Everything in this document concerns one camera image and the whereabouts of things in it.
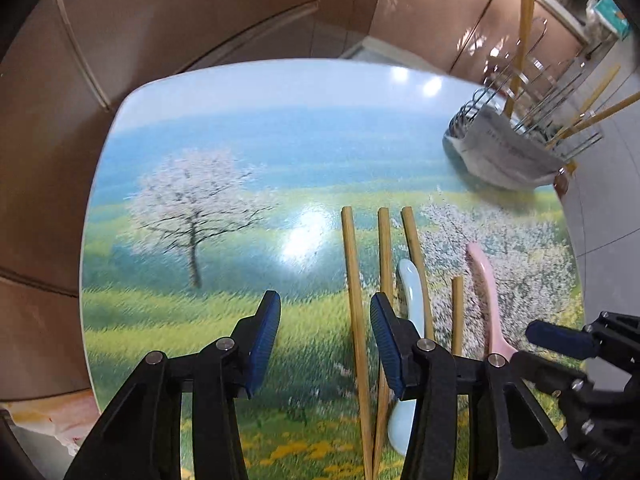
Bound pink ceramic spoon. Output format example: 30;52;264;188
466;243;518;362

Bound light blue ceramic spoon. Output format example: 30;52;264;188
387;259;425;457

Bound bamboo chopstick short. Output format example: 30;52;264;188
451;275;464;356

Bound brown kitchen cabinets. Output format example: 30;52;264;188
1;0;518;401

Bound landscape print table mat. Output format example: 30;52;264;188
80;60;584;479

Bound teal hanging package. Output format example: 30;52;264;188
592;0;630;40

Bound wire utensil drying rack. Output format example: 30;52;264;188
442;18;620;191

